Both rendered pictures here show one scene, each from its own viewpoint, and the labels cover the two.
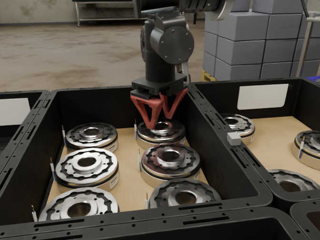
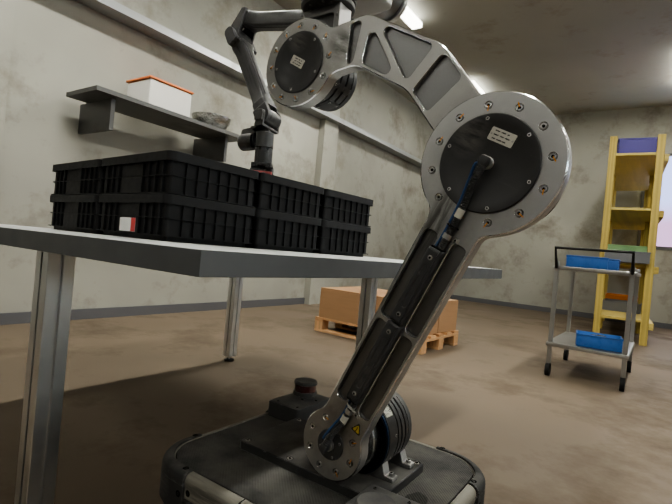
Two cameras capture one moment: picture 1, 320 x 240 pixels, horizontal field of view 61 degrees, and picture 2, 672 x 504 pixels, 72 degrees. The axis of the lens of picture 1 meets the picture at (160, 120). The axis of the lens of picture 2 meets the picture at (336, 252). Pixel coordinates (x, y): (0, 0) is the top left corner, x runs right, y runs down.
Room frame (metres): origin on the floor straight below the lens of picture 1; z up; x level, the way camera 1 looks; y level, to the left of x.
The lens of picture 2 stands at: (1.80, -0.79, 0.72)
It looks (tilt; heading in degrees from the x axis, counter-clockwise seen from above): 0 degrees down; 139
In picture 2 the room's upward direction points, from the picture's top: 5 degrees clockwise
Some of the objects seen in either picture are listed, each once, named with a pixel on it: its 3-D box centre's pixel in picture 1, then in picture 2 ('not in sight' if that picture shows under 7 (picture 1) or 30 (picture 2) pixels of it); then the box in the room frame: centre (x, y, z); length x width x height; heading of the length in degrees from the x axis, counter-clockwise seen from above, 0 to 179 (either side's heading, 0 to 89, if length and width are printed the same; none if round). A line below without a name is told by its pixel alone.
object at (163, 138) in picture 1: (161, 128); not in sight; (0.51, 0.00, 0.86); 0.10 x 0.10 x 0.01
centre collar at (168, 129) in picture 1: (161, 126); not in sight; (0.51, 0.00, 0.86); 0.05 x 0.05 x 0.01
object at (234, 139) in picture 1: (234, 138); not in sight; (0.33, -0.10, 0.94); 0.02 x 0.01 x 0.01; 9
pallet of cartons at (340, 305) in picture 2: not in sight; (387, 315); (-0.89, 2.24, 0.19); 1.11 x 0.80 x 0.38; 17
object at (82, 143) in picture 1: (92, 134); not in sight; (0.48, 0.14, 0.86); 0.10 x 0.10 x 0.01
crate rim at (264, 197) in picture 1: (125, 132); (256, 185); (0.38, 0.06, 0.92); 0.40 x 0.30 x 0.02; 9
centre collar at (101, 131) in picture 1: (91, 132); not in sight; (0.48, 0.14, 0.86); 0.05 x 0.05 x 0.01
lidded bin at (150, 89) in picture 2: not in sight; (159, 100); (-1.97, 0.51, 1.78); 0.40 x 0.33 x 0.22; 104
